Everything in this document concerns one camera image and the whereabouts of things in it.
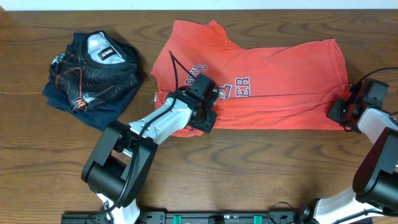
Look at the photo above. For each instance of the red printed t-shirt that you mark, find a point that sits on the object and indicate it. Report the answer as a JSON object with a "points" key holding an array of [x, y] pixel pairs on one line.
{"points": [[260, 88]]}

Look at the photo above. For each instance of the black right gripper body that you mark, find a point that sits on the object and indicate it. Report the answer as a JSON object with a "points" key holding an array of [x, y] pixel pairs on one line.
{"points": [[338, 112]]}

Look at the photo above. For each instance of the folded navy blue garment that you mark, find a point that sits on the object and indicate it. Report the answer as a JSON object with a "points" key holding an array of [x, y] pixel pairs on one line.
{"points": [[98, 117]]}

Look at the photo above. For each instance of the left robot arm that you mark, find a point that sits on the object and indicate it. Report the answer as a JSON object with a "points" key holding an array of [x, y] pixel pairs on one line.
{"points": [[120, 162]]}

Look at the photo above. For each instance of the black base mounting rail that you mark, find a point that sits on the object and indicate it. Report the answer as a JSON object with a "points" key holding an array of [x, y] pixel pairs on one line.
{"points": [[188, 218]]}

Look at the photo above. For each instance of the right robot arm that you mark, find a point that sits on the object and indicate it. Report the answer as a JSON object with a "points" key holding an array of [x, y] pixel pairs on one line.
{"points": [[374, 188]]}

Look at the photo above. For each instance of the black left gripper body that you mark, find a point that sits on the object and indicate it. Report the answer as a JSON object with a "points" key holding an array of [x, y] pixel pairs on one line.
{"points": [[207, 122]]}

